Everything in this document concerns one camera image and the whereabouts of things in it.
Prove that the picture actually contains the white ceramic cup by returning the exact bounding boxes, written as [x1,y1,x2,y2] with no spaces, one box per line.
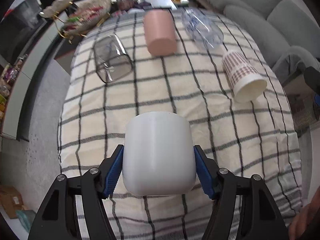
[123,112,196,196]

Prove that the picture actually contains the red plaid paper cup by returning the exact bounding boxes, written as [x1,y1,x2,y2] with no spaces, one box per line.
[222,50,267,103]

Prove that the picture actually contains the clear printed plastic cup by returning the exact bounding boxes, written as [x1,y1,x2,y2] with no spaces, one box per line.
[181,8,224,51]

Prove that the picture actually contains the pink cylindrical cup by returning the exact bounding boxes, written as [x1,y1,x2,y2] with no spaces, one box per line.
[143,9,177,56]

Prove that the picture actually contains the clear square glass cup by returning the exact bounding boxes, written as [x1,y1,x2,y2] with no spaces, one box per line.
[93,34,133,83]

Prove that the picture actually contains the person hand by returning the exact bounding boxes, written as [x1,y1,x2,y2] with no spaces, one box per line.
[289,188,320,240]

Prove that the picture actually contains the cardboard box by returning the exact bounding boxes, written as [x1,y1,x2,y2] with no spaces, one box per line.
[0,185,28,219]

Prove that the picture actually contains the grey sectional sofa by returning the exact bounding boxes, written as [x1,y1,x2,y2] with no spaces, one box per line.
[197,0,319,81]

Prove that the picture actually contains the checkered white table cloth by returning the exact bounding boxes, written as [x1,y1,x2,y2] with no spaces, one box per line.
[57,10,302,239]

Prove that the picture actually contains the white low tv cabinet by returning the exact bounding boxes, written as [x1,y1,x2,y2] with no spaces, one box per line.
[1,20,63,140]

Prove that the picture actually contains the black television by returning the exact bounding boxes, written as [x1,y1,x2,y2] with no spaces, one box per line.
[1,0,46,64]

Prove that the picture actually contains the tiered snack fruit bowl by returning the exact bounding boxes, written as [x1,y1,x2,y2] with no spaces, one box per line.
[40,0,112,41]

